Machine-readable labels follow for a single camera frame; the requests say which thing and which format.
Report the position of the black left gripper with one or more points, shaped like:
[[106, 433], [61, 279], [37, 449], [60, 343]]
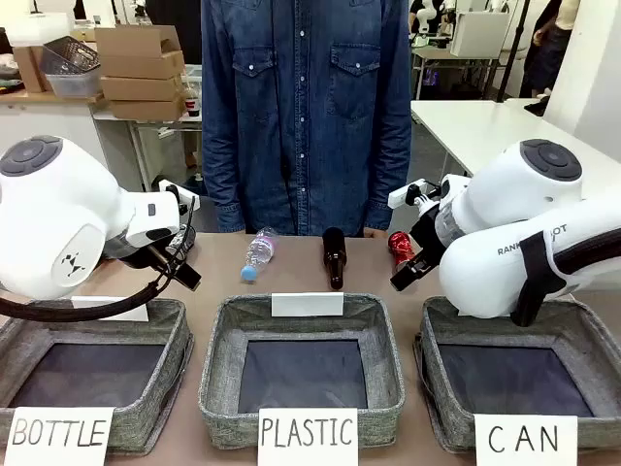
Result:
[[138, 255]]

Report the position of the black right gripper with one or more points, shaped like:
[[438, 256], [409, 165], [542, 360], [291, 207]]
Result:
[[427, 233]]

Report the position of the crushed red can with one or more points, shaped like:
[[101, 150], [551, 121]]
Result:
[[402, 247]]

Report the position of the brown glass bottle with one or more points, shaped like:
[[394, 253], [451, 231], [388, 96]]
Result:
[[335, 257]]

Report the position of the small clear plastic water bottle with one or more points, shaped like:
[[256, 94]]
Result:
[[259, 252]]

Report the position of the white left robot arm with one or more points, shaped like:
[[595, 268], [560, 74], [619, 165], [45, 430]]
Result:
[[53, 223]]

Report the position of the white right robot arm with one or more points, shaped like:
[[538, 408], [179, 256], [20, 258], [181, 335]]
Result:
[[514, 209]]

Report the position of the grey fabric basket bottle label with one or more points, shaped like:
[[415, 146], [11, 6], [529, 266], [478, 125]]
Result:
[[92, 369]]

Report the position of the grey fabric basket plastic label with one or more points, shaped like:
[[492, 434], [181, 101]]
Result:
[[302, 369]]

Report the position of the grey fabric basket can label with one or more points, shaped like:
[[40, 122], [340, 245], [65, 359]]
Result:
[[514, 378]]

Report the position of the white paper sign CAN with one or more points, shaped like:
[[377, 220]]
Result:
[[525, 439]]

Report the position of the black perforated basket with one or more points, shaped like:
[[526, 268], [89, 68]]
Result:
[[73, 54]]

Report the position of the person left hand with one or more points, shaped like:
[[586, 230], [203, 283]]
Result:
[[372, 233]]

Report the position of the flat cardboard box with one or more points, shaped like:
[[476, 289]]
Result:
[[138, 88], [145, 109], [140, 65]]

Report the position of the cola bottle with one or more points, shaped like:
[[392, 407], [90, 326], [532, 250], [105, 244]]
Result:
[[192, 102]]

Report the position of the white paper sign PLASTIC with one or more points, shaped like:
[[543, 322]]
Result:
[[308, 436]]

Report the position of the person in denim shirt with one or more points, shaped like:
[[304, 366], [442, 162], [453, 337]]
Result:
[[305, 116]]

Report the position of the white paper sign BOTTLE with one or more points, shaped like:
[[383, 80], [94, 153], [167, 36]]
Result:
[[58, 434]]

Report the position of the clear plastic container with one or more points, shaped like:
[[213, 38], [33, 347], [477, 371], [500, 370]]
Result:
[[73, 80]]

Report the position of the open cardboard box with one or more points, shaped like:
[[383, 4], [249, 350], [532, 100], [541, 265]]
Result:
[[138, 41]]

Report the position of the black stand pole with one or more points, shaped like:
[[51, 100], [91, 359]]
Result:
[[514, 53]]

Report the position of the white background box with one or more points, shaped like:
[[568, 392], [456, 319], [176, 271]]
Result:
[[478, 34]]

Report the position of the small upright cardboard box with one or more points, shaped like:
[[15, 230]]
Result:
[[29, 68]]

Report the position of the background person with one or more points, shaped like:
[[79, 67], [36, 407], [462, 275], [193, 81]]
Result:
[[550, 48]]

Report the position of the white foam box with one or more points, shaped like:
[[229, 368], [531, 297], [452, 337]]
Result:
[[36, 29]]

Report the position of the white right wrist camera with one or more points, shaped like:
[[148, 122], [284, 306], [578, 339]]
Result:
[[412, 194]]

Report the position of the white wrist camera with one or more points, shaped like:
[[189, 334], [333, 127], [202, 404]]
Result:
[[412, 194], [171, 190]]

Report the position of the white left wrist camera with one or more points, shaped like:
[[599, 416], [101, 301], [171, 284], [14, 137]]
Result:
[[171, 190]]

